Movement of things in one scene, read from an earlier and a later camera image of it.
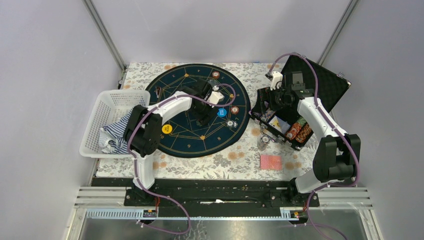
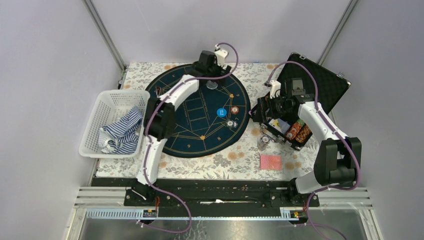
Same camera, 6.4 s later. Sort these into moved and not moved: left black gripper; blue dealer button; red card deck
Moved: left black gripper
Not moved: red card deck; blue dealer button
